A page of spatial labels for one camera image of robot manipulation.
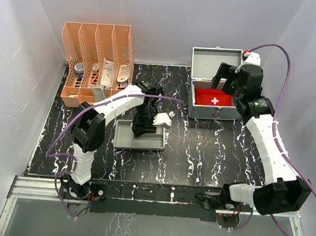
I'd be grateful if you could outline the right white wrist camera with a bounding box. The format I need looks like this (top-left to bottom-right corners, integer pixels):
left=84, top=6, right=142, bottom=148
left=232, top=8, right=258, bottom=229
left=235, top=50, right=261, bottom=73

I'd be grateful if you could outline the aluminium frame rail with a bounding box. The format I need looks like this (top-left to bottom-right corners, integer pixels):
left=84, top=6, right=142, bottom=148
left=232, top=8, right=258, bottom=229
left=0, top=49, right=316, bottom=236

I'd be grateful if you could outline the pink oval blister pack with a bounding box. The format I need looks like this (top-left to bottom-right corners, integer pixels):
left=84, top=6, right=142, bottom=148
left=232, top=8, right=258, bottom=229
left=117, top=63, right=130, bottom=83

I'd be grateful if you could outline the round blue tin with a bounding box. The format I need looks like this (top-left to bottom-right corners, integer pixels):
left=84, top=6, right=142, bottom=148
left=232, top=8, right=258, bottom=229
left=74, top=63, right=85, bottom=80

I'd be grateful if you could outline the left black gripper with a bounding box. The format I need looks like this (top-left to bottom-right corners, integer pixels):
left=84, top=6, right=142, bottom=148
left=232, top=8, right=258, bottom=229
left=132, top=103, right=159, bottom=138

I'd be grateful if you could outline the orange plastic file organizer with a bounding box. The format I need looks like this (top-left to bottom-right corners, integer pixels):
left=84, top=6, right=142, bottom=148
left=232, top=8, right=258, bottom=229
left=61, top=22, right=134, bottom=107

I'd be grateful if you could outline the red first aid pouch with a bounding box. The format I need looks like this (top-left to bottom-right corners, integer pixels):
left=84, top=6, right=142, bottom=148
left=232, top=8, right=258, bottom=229
left=195, top=88, right=232, bottom=107

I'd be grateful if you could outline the white medicine box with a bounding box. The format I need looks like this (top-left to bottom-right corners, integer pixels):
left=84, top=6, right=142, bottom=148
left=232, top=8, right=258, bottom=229
left=91, top=84, right=107, bottom=102

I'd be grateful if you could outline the grey plastic divided tray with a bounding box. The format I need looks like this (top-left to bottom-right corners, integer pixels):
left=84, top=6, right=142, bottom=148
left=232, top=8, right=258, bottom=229
left=113, top=119, right=165, bottom=150

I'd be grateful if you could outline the grey metal medicine case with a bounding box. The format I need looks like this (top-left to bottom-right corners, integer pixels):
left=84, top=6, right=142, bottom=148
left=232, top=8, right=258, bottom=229
left=187, top=45, right=251, bottom=123

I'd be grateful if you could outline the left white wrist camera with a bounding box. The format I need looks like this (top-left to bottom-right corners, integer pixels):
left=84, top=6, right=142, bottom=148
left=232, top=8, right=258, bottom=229
left=153, top=111, right=175, bottom=129

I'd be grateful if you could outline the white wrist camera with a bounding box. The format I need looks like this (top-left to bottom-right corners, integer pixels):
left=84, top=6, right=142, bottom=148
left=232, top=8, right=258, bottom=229
left=153, top=111, right=175, bottom=129
left=235, top=50, right=261, bottom=73

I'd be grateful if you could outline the white paper packet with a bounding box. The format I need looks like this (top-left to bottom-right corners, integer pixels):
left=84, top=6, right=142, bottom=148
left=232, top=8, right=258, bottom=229
left=100, top=59, right=114, bottom=89

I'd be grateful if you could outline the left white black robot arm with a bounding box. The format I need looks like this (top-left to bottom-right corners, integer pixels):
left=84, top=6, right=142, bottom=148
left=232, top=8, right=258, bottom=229
left=65, top=80, right=164, bottom=199

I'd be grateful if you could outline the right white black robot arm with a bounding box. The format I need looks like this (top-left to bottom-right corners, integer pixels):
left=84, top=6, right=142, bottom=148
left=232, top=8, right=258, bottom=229
left=211, top=63, right=311, bottom=215

